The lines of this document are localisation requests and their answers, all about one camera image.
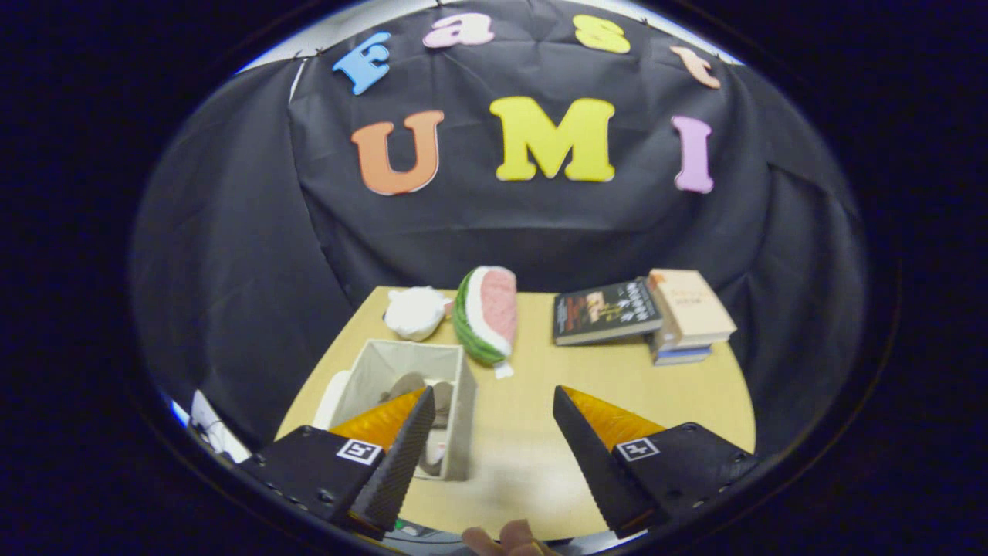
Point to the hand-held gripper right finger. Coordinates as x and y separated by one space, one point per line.
594 471

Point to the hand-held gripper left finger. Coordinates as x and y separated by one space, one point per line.
401 463

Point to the brown shoe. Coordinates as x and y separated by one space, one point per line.
441 405
401 384

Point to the cream fabric storage box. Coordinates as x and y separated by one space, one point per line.
401 359

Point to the blue book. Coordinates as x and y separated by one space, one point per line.
683 357

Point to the white plush toy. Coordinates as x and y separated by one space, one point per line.
417 313

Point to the black book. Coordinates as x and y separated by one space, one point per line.
606 309

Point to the watermelon slice plush toy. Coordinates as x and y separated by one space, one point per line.
494 305

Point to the beige book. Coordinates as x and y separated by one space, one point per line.
691 305

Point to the white paper sheet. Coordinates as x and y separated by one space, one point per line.
212 428

